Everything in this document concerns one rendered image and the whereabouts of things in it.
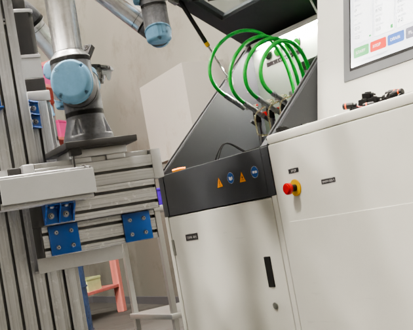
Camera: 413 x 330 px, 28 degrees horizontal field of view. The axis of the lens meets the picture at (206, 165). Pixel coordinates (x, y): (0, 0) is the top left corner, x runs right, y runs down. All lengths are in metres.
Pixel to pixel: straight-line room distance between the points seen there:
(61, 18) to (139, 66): 5.87
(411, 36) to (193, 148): 1.10
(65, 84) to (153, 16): 0.32
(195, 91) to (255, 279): 3.91
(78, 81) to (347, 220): 0.86
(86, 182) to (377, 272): 0.84
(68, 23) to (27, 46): 0.37
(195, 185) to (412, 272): 1.02
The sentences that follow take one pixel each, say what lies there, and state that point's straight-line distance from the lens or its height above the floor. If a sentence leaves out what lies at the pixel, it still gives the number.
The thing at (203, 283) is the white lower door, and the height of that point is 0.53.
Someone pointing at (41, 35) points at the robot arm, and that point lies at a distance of 3.10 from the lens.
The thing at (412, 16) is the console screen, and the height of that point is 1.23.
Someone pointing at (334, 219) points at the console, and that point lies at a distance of 2.42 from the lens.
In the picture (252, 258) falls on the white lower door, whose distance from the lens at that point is 2.76.
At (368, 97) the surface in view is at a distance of 2.42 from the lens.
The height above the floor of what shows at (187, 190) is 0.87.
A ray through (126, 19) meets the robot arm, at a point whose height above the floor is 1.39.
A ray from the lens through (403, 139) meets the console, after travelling 2.20.
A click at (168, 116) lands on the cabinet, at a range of 6.85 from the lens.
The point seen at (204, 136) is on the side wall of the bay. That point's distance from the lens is 3.29.
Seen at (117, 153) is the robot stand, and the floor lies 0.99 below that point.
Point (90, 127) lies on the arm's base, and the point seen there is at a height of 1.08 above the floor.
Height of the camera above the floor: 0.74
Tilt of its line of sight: 4 degrees up
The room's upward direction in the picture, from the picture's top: 10 degrees counter-clockwise
